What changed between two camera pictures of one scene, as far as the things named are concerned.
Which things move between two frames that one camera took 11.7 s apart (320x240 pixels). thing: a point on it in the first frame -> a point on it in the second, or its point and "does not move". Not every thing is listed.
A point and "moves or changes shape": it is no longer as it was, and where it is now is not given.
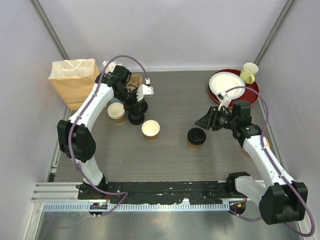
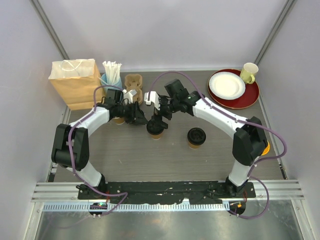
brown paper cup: [150, 129] moves or changes shape
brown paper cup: [194, 146] does not move
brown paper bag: [73, 79] does not move
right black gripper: [211, 117] -> [158, 117]
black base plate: [213, 192] does not move
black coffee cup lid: [196, 136] does not move
